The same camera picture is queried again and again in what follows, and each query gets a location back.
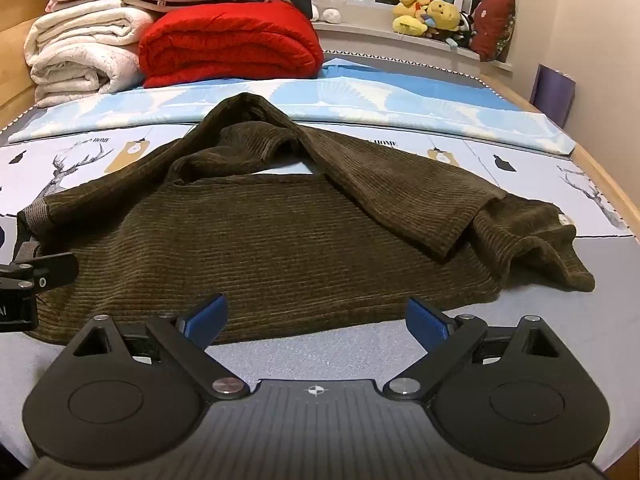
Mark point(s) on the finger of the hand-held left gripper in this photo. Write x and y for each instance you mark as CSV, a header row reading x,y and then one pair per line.
x,y
55,267

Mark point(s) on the yellow plush bear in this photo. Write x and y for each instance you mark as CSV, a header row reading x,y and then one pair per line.
x,y
442,16

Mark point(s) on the light blue patterned blanket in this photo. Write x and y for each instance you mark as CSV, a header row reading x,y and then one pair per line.
x,y
375,95

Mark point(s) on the red folded blanket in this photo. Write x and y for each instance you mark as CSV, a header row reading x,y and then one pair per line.
x,y
225,45

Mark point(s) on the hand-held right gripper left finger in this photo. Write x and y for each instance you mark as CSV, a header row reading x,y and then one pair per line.
x,y
206,316

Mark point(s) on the striped plush toy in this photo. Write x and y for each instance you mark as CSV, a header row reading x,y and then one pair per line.
x,y
465,27

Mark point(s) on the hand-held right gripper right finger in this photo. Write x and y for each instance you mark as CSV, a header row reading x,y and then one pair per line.
x,y
425,317

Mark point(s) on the purple board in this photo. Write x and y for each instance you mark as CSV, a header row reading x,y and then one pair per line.
x,y
552,92

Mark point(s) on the white folded fleece blanket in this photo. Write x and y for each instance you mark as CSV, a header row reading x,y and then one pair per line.
x,y
75,50

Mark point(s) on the yellow plush duck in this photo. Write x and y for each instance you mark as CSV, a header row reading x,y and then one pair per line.
x,y
407,5

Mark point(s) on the dark red cushion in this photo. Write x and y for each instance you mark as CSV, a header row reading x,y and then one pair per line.
x,y
492,25

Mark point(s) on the printed deer lamp bed sheet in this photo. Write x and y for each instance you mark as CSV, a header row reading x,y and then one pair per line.
x,y
525,180

